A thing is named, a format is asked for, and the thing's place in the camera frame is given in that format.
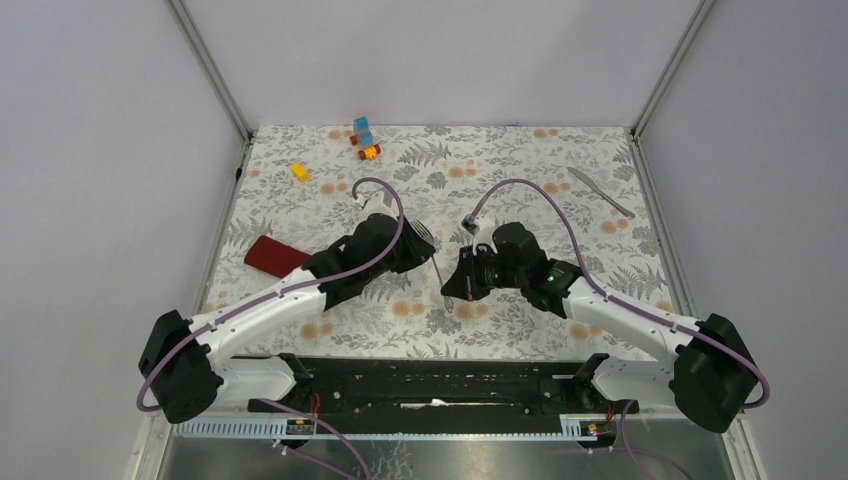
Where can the silver table knife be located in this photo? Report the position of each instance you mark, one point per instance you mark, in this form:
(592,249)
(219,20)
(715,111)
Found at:
(593,186)

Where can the left aluminium frame post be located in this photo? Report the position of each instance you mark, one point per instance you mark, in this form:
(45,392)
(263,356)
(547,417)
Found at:
(203,56)

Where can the floral patterned tablecloth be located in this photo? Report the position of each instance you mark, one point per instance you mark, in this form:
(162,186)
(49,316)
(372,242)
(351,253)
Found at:
(441,173)

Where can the silver fork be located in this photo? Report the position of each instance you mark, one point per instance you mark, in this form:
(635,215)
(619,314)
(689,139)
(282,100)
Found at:
(437,265)

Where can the aluminium frame post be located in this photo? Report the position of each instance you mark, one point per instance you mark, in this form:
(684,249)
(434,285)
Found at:
(203,56)
(673,64)

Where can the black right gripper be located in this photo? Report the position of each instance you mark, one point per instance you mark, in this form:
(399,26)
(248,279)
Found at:
(465,284)

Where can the red cloth napkin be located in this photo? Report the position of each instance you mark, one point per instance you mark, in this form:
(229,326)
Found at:
(273,257)

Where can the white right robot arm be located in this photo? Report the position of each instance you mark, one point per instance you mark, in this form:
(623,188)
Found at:
(701,367)

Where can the yellow toy block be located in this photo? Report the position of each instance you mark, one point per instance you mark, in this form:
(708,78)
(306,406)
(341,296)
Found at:
(300,172)

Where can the right aluminium frame post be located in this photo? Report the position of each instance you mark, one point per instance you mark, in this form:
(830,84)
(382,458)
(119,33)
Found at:
(673,64)

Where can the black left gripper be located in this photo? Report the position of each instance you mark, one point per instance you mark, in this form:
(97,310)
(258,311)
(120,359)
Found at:
(418,250)

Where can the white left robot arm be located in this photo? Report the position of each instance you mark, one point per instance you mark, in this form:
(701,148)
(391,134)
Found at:
(225,351)

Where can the blue orange toy car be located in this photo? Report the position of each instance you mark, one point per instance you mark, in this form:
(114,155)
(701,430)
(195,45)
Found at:
(363,140)

